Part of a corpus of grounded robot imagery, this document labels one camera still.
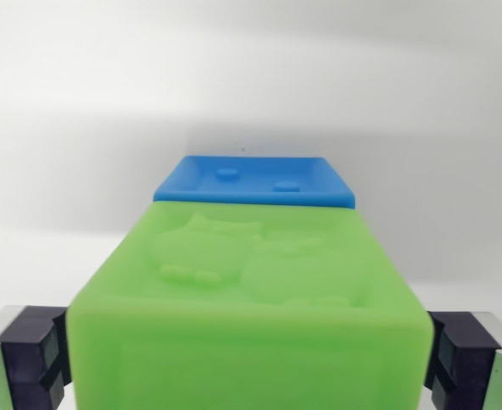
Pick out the green embossed cube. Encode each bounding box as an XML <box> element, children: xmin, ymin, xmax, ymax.
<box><xmin>64</xmin><ymin>201</ymin><xmax>435</xmax><ymax>410</ymax></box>

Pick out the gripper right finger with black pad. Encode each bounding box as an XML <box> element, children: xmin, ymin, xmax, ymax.
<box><xmin>423</xmin><ymin>310</ymin><xmax>502</xmax><ymax>410</ymax></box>

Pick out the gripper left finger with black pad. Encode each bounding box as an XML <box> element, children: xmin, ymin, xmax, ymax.
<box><xmin>0</xmin><ymin>304</ymin><xmax>75</xmax><ymax>410</ymax></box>

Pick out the blue embossed cube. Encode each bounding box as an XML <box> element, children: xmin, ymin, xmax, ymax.
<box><xmin>153</xmin><ymin>155</ymin><xmax>357</xmax><ymax>209</ymax></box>

